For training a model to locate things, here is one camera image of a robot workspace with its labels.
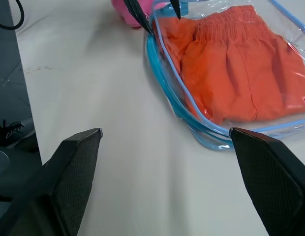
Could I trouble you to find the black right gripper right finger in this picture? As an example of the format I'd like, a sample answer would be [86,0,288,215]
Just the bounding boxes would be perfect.
[228,127,305,236]

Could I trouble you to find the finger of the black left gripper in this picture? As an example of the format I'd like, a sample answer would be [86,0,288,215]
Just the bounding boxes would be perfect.
[170,0,182,20]
[122,0,153,35]

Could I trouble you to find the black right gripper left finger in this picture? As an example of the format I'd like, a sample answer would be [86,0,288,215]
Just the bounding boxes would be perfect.
[0,127,104,236]

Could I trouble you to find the clear plastic pouch blue trim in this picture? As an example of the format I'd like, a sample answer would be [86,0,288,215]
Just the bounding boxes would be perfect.
[144,0,305,151]

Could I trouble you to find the pink cloth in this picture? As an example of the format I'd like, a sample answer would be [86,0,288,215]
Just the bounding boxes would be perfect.
[111,0,166,30]

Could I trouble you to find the orange cloth shorts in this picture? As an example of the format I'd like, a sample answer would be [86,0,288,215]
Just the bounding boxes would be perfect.
[152,5,305,124]

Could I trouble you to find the grey sneaker black laces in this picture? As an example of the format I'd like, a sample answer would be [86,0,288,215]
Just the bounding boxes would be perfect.
[0,117,39,150]

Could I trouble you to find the grey rounded robot part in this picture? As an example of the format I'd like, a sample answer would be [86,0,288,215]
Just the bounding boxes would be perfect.
[0,148,11,178]

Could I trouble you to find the black cable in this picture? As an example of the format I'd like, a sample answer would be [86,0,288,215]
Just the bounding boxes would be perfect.
[0,0,24,31]

